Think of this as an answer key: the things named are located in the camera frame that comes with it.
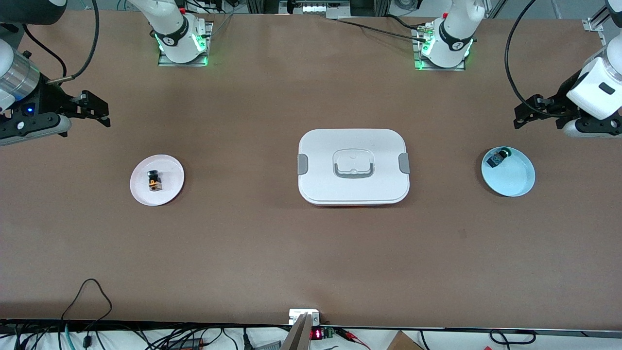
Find white lidded box grey latches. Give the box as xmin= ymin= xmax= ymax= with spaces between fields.
xmin=297 ymin=128 xmax=410 ymax=207

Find small blue black part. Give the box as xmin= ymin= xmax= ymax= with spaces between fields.
xmin=487 ymin=147 xmax=513 ymax=168

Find light blue round plate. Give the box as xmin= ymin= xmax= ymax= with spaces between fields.
xmin=481 ymin=146 xmax=536 ymax=197

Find pink round plate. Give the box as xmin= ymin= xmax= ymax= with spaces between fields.
xmin=130 ymin=154 xmax=185 ymax=207

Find black power adapter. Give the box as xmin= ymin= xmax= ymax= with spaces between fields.
xmin=168 ymin=338 xmax=205 ymax=350

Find brown cardboard piece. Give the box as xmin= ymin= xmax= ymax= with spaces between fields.
xmin=386 ymin=331 xmax=424 ymax=350

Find small white device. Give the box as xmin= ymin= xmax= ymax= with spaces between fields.
xmin=289 ymin=309 xmax=320 ymax=325

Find red clip leads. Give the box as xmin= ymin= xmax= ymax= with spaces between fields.
xmin=338 ymin=328 xmax=371 ymax=350

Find grey metal bar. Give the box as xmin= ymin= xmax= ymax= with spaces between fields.
xmin=281 ymin=314 xmax=314 ymax=350

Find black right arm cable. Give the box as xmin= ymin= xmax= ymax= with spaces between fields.
xmin=46 ymin=0 xmax=101 ymax=86
xmin=22 ymin=24 xmax=68 ymax=78

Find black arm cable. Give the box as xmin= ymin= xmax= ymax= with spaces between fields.
xmin=504 ymin=0 xmax=557 ymax=119
xmin=22 ymin=24 xmax=68 ymax=78
xmin=46 ymin=0 xmax=101 ymax=86

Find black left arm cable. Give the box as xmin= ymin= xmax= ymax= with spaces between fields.
xmin=504 ymin=0 xmax=557 ymax=119

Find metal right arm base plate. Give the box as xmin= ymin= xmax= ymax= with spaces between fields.
xmin=157 ymin=22 xmax=213 ymax=67

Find aluminium profile bracket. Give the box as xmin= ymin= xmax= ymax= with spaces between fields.
xmin=582 ymin=4 xmax=613 ymax=33

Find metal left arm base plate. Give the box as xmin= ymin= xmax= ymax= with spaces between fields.
xmin=412 ymin=24 xmax=466 ymax=72

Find black cable on table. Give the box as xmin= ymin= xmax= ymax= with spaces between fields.
xmin=335 ymin=18 xmax=428 ymax=43
xmin=385 ymin=14 xmax=431 ymax=31

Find black looped cable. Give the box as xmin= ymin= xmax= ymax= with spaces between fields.
xmin=61 ymin=278 xmax=113 ymax=347

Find black coiled cable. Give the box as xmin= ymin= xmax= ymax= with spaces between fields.
xmin=490 ymin=330 xmax=537 ymax=346

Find white device on frame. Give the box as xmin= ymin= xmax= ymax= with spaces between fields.
xmin=279 ymin=0 xmax=350 ymax=15

